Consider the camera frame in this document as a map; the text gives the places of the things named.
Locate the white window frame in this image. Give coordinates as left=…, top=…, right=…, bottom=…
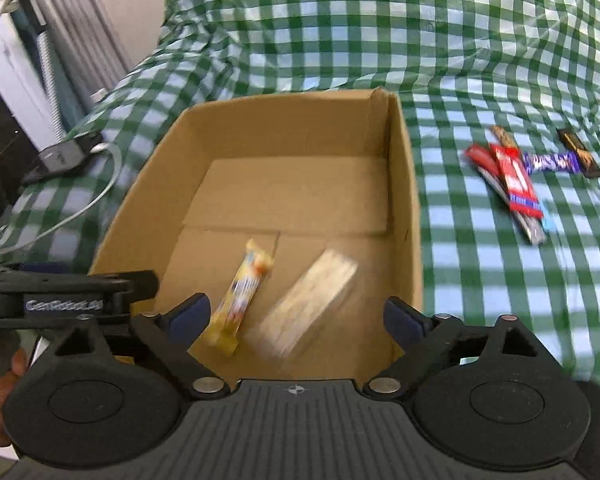
left=0, top=0, right=57, bottom=147

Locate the yellow snack bar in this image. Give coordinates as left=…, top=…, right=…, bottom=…
left=200, top=239, right=274, bottom=357

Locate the black chocolate bar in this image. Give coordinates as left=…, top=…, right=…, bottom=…
left=556, top=128, right=600, bottom=179

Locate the purple chocolate bar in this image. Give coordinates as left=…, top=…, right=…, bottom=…
left=522, top=151, right=581, bottom=175

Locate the red white wafer packet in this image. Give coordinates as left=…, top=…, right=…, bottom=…
left=490, top=144, right=544, bottom=219

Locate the white charging cable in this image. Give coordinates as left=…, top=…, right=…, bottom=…
left=0, top=142, right=124, bottom=262

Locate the brown cardboard box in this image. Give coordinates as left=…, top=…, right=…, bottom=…
left=87, top=87, right=424, bottom=382

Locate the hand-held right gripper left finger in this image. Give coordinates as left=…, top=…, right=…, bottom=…
left=55, top=294, right=232, bottom=401

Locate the phone holder stand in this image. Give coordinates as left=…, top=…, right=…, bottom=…
left=0, top=0, right=76, bottom=144

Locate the green checked tablecloth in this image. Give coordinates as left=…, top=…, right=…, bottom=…
left=0, top=0, right=600, bottom=401

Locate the dark smartphone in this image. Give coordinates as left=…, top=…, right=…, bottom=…
left=22, top=132, right=104, bottom=184

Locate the clear wafer packet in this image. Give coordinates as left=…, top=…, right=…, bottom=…
left=245, top=247, right=359, bottom=359

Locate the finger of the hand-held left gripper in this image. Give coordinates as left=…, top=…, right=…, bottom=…
left=87, top=270, right=160, bottom=306
left=0, top=261, right=88, bottom=277

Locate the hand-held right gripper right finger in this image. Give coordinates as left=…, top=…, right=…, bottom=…
left=364, top=296, right=548, bottom=401

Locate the grey curtain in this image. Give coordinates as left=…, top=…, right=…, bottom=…
left=30, top=0, right=138, bottom=121

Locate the red gold candy bar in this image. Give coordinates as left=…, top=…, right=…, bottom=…
left=490, top=126, right=519, bottom=151

